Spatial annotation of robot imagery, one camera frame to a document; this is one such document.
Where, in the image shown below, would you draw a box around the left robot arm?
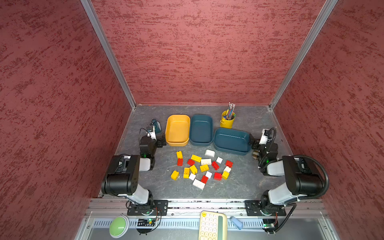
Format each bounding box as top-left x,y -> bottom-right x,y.
101,135 -> 167,207

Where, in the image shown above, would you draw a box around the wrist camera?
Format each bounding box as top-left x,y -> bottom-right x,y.
259,129 -> 270,145
147,125 -> 157,140

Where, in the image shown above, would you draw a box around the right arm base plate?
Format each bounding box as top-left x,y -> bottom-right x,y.
245,200 -> 287,217

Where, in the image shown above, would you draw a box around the white long lego middle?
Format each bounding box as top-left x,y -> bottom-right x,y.
201,159 -> 212,166

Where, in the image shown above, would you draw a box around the left circuit board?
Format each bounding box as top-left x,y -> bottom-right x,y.
137,219 -> 156,228

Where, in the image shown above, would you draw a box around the blue eraser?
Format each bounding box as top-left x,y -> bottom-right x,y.
230,216 -> 244,230

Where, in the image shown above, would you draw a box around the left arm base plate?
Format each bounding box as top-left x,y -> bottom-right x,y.
127,200 -> 169,217

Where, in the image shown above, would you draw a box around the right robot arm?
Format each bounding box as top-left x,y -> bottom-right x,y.
249,136 -> 330,212

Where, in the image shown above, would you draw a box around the teal bin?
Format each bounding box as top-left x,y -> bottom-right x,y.
213,128 -> 251,156
189,114 -> 214,147

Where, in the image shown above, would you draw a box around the circuit board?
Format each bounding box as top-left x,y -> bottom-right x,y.
137,219 -> 156,228
263,219 -> 279,229

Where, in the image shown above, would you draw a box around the small white lego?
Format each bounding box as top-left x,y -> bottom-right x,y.
216,157 -> 223,164
206,171 -> 212,179
189,174 -> 196,181

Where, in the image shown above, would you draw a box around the yellow green calculator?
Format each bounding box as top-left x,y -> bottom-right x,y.
198,211 -> 228,240

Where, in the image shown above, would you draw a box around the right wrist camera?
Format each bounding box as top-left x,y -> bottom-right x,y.
259,129 -> 270,145

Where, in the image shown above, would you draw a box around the yellow pen cup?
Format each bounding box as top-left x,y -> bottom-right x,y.
220,110 -> 236,129

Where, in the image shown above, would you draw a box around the white long lego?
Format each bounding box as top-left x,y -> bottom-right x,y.
201,159 -> 212,166
193,179 -> 205,190

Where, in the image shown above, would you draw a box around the white long lego bottom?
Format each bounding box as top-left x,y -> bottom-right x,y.
193,179 -> 205,190

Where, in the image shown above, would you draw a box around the green round button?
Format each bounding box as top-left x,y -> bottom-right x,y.
109,216 -> 130,239

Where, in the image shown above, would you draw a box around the right circuit board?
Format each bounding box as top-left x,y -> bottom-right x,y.
263,219 -> 279,229

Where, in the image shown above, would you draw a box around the pens in cup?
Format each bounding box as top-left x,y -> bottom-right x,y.
226,103 -> 236,120

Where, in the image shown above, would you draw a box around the white lego right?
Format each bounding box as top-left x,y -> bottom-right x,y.
224,166 -> 232,173

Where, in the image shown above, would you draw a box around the white curved lego top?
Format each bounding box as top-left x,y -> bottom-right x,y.
205,150 -> 216,158

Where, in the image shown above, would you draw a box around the long yellow lego top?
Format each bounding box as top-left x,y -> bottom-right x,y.
191,155 -> 202,163

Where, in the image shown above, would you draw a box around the yellow rectangular bin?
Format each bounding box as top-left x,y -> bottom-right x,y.
166,115 -> 191,147

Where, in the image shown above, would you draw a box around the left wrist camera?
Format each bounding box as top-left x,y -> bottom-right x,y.
147,125 -> 157,140

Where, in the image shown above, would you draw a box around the small teal bottle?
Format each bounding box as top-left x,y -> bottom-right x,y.
151,119 -> 162,134

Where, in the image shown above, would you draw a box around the small brown object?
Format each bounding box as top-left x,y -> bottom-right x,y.
252,151 -> 260,160

